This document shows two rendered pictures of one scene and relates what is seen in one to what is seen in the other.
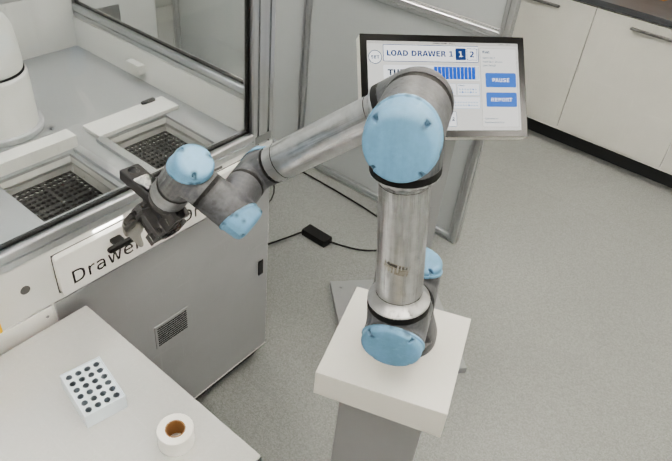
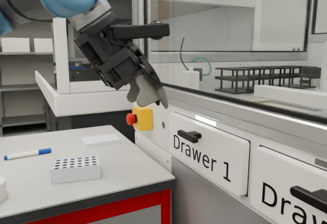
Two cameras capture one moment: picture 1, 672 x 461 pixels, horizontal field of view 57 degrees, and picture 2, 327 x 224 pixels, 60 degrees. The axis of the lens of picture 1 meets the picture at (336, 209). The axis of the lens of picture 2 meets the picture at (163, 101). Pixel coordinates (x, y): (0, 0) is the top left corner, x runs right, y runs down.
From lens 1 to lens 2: 1.54 m
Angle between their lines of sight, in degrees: 106
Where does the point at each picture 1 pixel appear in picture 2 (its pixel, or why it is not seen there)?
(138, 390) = (60, 189)
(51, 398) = not seen: hidden behind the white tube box
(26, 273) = (165, 112)
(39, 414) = not seen: hidden behind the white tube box
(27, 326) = (160, 155)
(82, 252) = (180, 123)
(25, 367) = (128, 158)
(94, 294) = (189, 182)
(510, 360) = not seen: outside the picture
